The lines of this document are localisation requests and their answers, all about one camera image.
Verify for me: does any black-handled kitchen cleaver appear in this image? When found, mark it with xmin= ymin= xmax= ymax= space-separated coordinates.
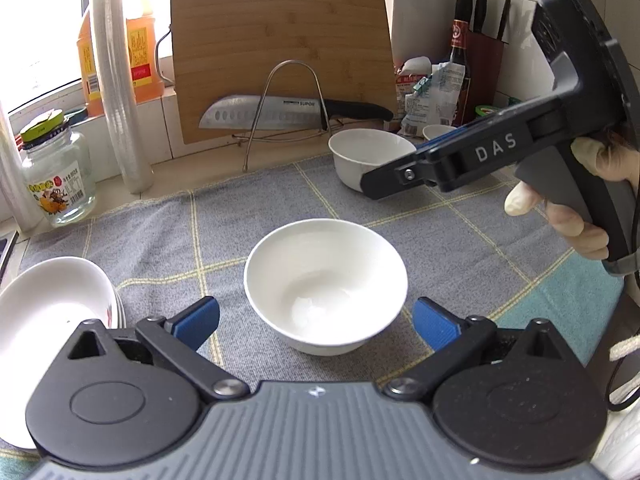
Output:
xmin=198 ymin=94 xmax=395 ymax=132

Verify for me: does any cling film roll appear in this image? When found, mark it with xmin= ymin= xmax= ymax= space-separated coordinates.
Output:
xmin=89 ymin=0 xmax=155 ymax=195

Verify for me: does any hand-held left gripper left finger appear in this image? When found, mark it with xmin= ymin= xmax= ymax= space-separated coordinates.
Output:
xmin=67 ymin=296 xmax=251 ymax=403

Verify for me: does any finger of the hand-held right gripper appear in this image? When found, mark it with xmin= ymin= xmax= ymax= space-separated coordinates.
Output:
xmin=360 ymin=152 xmax=453 ymax=201
xmin=414 ymin=127 xmax=473 ymax=155

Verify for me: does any dark red knife block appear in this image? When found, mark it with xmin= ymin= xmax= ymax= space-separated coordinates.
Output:
xmin=470 ymin=32 xmax=505 ymax=111

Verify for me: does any white plastic bag roll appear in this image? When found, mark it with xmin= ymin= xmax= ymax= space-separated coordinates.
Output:
xmin=0 ymin=100 xmax=43 ymax=231

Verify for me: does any glass jar green lid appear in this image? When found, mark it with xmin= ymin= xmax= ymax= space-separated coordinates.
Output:
xmin=19 ymin=109 xmax=97 ymax=228

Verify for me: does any orange oil bottle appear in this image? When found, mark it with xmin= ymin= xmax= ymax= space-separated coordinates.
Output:
xmin=76 ymin=0 xmax=164 ymax=117

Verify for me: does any person's right hand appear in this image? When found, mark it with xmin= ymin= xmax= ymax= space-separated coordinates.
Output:
xmin=505 ymin=127 xmax=640 ymax=261

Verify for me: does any metal wire rack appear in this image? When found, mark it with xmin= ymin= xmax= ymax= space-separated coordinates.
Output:
xmin=231 ymin=60 xmax=346 ymax=173

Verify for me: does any white cord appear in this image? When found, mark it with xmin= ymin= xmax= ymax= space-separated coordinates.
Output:
xmin=607 ymin=332 xmax=640 ymax=363

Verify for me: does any white seasoning bag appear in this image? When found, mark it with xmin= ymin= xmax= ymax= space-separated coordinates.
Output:
xmin=401 ymin=62 xmax=468 ymax=137

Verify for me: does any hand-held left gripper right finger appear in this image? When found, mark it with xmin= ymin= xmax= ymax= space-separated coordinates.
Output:
xmin=382 ymin=296 xmax=566 ymax=401

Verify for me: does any dark soy sauce bottle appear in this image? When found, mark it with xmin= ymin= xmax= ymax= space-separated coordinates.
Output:
xmin=446 ymin=19 xmax=473 ymax=126

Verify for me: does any white floral bowl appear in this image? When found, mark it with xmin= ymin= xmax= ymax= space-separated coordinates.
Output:
xmin=422 ymin=124 xmax=458 ymax=142
xmin=328 ymin=129 xmax=418 ymax=193
xmin=244 ymin=218 xmax=408 ymax=357

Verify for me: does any red-print seasoning bag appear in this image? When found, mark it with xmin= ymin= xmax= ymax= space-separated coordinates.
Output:
xmin=395 ymin=56 xmax=433 ymax=133

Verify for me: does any bamboo cutting board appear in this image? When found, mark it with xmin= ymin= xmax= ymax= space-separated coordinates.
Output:
xmin=170 ymin=0 xmax=396 ymax=146

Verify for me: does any grey and teal checked towel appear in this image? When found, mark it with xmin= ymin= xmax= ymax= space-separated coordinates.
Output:
xmin=0 ymin=152 xmax=640 ymax=461

